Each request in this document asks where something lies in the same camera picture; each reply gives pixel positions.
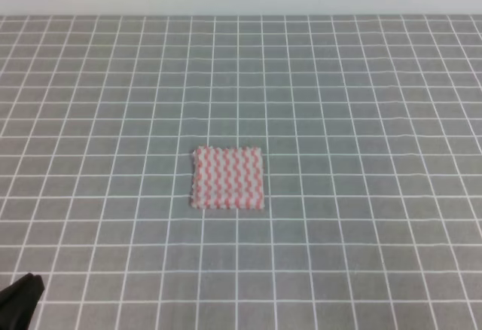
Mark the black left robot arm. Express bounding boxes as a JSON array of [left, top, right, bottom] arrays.
[[0, 273, 44, 330]]

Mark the pink white wavy towel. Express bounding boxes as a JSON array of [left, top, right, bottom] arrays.
[[191, 146, 264, 210]]

